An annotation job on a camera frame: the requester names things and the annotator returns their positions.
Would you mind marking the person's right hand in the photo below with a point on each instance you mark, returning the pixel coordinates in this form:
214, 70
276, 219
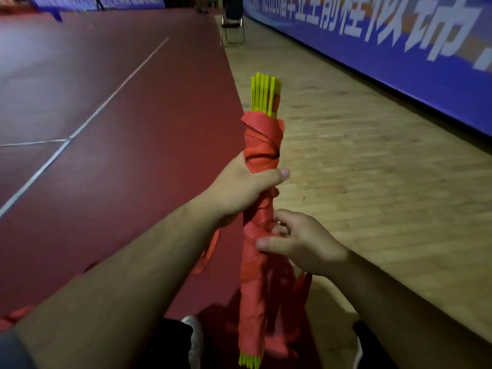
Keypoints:
311, 245

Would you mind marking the person's left hand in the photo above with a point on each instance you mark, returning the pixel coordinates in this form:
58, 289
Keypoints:
234, 192

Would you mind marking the person's right forearm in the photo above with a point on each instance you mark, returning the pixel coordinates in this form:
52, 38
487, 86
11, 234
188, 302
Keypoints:
415, 322

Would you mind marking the person's left forearm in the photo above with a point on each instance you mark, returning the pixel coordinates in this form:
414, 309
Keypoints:
115, 299

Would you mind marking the white right shoe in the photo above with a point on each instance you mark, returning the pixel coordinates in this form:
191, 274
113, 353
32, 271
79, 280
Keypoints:
358, 353

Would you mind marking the white shoe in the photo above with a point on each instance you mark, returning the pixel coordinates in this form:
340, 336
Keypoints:
196, 338
358, 353

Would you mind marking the black right trouser leg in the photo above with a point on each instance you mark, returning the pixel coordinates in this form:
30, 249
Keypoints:
373, 349

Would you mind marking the black trouser leg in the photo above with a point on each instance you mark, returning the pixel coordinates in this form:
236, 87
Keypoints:
373, 349
165, 345

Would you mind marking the white left shoe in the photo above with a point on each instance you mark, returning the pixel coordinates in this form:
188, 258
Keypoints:
196, 338

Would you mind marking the black left trouser leg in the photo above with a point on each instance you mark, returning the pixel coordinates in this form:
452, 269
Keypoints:
165, 345

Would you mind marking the black folding chair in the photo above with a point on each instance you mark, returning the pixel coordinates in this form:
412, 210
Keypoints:
232, 15

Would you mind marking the blue banner with white print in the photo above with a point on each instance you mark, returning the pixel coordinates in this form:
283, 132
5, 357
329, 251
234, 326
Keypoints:
61, 1
134, 0

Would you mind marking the small blue stand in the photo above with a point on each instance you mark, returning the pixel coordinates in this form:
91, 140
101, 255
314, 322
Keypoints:
57, 16

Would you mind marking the dark left sleeve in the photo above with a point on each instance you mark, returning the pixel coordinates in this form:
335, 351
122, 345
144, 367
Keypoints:
15, 351

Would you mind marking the low red barrier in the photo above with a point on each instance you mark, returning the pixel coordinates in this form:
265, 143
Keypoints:
15, 7

